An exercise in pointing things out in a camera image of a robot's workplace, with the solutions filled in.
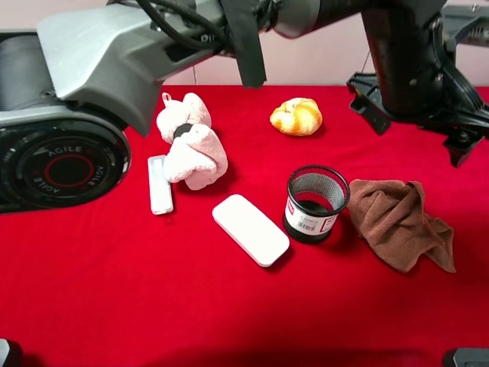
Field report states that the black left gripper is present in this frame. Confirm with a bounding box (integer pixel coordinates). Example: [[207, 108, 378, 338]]
[[346, 1, 488, 167]]

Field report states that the brown microfiber cloth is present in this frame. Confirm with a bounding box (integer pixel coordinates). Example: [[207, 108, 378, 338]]
[[348, 179, 455, 274]]

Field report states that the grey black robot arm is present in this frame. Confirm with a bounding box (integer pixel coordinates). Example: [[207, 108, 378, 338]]
[[1, 1, 488, 213]]

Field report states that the dark object bottom right corner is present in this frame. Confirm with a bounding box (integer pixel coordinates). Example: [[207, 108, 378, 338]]
[[442, 348, 489, 367]]

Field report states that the orange white bread roll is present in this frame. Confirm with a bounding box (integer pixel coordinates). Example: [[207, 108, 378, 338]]
[[270, 98, 323, 137]]

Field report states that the black mesh pen holder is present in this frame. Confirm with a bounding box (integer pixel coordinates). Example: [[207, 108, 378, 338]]
[[283, 164, 351, 244]]

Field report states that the red velvet tablecloth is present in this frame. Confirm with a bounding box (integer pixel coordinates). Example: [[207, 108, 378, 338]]
[[1, 86, 488, 366]]

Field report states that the white rounded flat case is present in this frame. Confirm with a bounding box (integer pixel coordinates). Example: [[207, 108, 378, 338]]
[[212, 194, 290, 268]]

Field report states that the pink fluffy towel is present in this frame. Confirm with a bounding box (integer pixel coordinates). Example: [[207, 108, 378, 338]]
[[156, 93, 228, 190]]

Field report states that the light blue flat box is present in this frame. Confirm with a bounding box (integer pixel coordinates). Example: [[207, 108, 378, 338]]
[[147, 155, 173, 216]]

